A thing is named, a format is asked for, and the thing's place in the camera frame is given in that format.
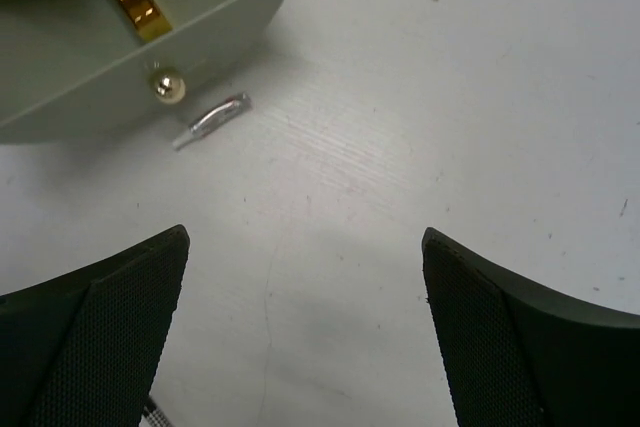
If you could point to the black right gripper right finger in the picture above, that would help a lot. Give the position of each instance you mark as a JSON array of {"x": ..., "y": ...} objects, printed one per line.
[{"x": 517, "y": 353}]

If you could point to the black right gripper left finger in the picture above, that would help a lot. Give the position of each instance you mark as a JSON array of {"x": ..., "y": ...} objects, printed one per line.
[{"x": 83, "y": 349}]

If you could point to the grey bottom drawer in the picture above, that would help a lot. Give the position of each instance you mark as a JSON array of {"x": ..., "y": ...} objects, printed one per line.
[{"x": 78, "y": 68}]

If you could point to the grey eyeliner pencil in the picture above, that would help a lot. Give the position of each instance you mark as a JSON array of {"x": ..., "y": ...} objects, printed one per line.
[{"x": 154, "y": 415}]

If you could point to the small silver clip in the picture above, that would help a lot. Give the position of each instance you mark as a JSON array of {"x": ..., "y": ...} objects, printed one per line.
[{"x": 212, "y": 119}]

